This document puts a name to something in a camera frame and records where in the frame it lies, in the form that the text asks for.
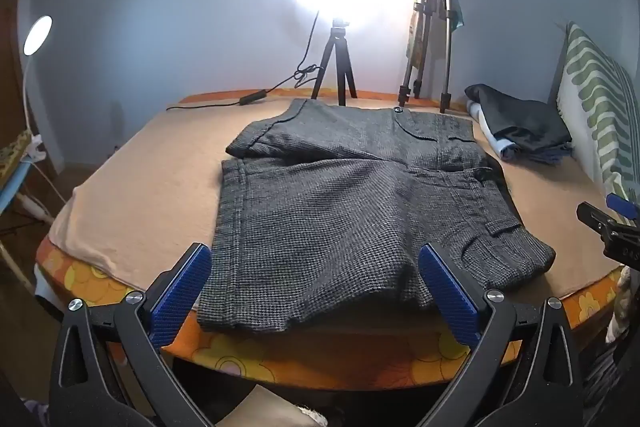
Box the silver tripod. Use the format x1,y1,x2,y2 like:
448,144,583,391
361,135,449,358
398,0,457,114

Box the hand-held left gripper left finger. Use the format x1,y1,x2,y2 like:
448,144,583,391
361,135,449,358
50,243,213,427

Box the blue board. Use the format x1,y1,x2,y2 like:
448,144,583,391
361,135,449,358
0,152,36,218

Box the black ring light cable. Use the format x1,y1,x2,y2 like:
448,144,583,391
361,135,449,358
166,9,321,111

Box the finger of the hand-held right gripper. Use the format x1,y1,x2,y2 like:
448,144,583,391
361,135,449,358
606,194,640,223
576,202,640,267

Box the pale floral cloth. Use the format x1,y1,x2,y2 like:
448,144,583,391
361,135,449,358
605,268,640,345

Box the white desk lamp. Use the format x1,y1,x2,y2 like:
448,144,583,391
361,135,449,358
20,15,53,152

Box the leopard print cloth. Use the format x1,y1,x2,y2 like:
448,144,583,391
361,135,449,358
0,129,33,168

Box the dark folded clothes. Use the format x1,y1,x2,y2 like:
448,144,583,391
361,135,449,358
465,83,572,154

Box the small black tripod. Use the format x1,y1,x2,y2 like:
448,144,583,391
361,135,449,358
311,18,358,106

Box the beige cushion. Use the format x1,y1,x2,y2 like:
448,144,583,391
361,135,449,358
215,382,328,427

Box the green striped pillow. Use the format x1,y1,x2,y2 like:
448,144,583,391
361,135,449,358
556,22,640,218

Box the orange floral bed sheet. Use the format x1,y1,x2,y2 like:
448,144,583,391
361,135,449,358
35,88,626,390

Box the light blue cloth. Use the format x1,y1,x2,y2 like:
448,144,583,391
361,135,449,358
467,102,573,164

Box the grey houndstooth pants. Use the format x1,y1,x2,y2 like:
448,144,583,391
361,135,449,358
196,98,557,334

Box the white cable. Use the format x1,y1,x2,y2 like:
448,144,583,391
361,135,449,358
20,157,57,224

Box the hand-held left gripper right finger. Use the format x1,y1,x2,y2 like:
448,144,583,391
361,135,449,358
417,243,586,427

